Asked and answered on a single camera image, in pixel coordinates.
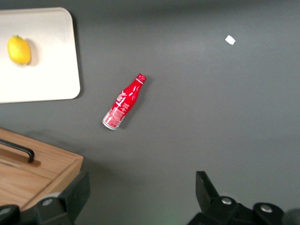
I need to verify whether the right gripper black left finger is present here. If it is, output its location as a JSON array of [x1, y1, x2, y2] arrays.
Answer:
[[35, 172, 91, 225]]

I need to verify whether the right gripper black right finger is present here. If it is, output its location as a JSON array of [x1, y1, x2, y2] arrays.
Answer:
[[187, 171, 254, 225]]

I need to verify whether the red can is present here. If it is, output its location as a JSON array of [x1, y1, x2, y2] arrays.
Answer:
[[101, 73, 148, 131]]

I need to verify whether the cream plastic tray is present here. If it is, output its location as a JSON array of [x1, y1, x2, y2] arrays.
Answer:
[[0, 7, 81, 104]]

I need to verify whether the wooden drawer cabinet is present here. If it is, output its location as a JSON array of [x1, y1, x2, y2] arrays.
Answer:
[[0, 127, 84, 211]]

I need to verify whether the wooden drawer front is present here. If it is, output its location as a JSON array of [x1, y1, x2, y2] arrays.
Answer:
[[0, 128, 79, 181], [0, 163, 53, 209]]

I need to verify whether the yellow lemon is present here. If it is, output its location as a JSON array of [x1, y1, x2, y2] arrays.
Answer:
[[7, 35, 32, 66]]

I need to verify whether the black metal drawer handle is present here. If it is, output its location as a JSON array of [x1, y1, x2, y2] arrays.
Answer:
[[0, 138, 35, 164]]

